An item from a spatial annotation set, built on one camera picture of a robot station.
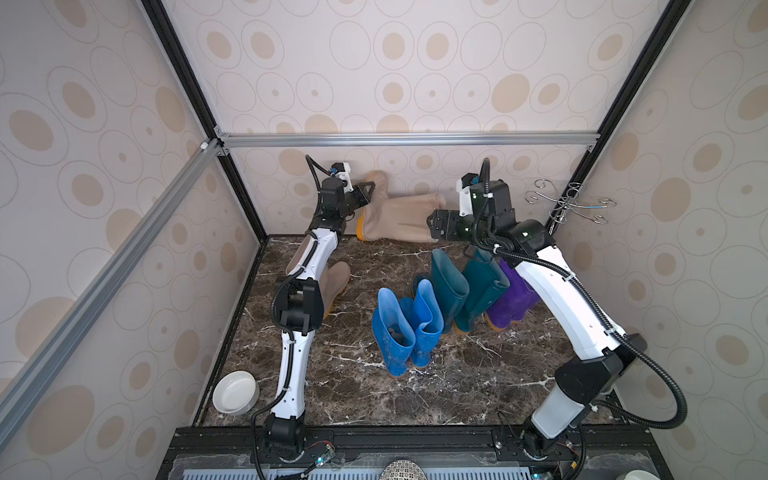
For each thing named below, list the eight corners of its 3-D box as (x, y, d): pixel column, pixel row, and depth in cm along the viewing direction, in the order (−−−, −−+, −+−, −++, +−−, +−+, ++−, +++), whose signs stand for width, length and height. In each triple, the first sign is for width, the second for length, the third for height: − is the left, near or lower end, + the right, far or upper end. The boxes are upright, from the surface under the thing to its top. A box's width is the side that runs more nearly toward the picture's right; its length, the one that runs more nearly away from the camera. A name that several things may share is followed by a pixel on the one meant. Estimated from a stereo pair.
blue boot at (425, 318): (409, 377, 87) (415, 335, 66) (402, 330, 96) (406, 281, 75) (432, 374, 87) (445, 332, 66) (423, 328, 97) (432, 279, 76)
